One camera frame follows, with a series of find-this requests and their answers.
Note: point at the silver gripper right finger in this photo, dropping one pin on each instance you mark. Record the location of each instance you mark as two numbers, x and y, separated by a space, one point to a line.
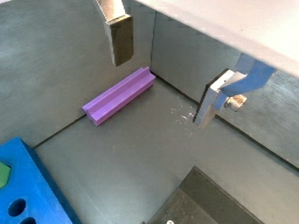
224 91

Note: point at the purple star prism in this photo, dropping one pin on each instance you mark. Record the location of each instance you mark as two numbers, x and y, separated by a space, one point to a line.
100 108

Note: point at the green hexagonal peg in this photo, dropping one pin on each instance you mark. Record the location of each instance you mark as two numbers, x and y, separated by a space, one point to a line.
4 174

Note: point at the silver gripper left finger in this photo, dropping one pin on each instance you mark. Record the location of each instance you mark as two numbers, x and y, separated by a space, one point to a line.
119 28

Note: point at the blue shape sorter board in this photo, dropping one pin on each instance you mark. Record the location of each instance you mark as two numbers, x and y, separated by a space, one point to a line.
31 199

